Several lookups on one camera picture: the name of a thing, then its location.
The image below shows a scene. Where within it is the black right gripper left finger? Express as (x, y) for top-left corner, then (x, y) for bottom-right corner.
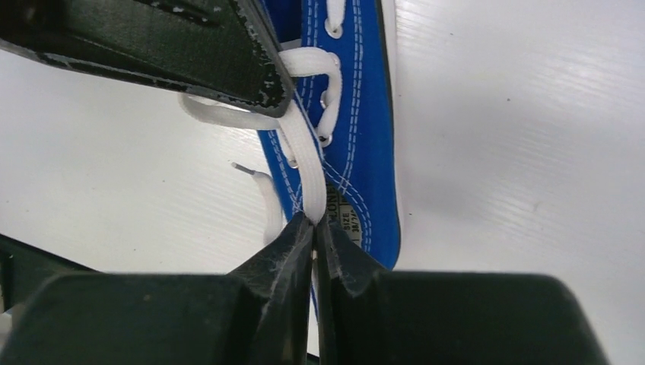
(1, 214), (315, 364)

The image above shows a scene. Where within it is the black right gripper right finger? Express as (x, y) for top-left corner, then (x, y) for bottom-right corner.
(314, 221), (608, 364)

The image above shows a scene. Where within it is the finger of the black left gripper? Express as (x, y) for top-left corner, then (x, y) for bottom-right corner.
(1, 0), (295, 117)

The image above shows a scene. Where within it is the white shoelace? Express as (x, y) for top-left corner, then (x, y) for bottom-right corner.
(177, 0), (348, 354)

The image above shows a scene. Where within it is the blue canvas sneaker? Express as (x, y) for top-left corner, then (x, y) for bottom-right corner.
(264, 1), (401, 268)

